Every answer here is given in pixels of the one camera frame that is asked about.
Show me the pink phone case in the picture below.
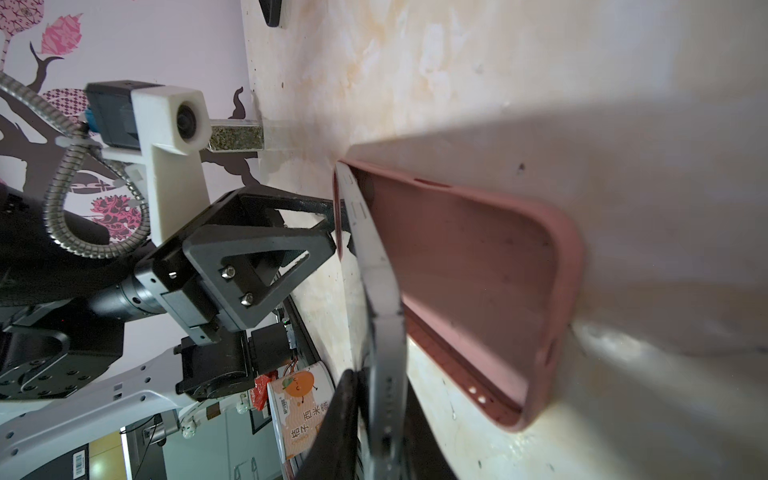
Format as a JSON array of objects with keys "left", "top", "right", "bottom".
[{"left": 334, "top": 160, "right": 585, "bottom": 432}]

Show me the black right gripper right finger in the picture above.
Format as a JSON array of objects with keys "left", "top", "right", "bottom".
[{"left": 403, "top": 384, "right": 457, "bottom": 480}]

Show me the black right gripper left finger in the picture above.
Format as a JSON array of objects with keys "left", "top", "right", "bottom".
[{"left": 296, "top": 369, "right": 359, "bottom": 480}]

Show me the glass spice jar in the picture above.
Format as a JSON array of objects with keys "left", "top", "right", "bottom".
[{"left": 207, "top": 119, "right": 293, "bottom": 153}]

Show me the orange printed snack packet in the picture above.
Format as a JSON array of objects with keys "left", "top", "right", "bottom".
[{"left": 267, "top": 361, "right": 335, "bottom": 463}]

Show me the black smartphone with silver frame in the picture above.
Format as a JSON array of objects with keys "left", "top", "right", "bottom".
[{"left": 333, "top": 162, "right": 407, "bottom": 479}]

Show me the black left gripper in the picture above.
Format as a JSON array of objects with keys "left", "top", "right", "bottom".
[{"left": 87, "top": 185, "right": 336, "bottom": 345}]

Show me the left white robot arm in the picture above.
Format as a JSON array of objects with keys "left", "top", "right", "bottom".
[{"left": 1, "top": 184, "right": 335, "bottom": 479}]

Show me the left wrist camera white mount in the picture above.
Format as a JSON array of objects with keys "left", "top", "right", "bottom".
[{"left": 85, "top": 80, "right": 212, "bottom": 246}]

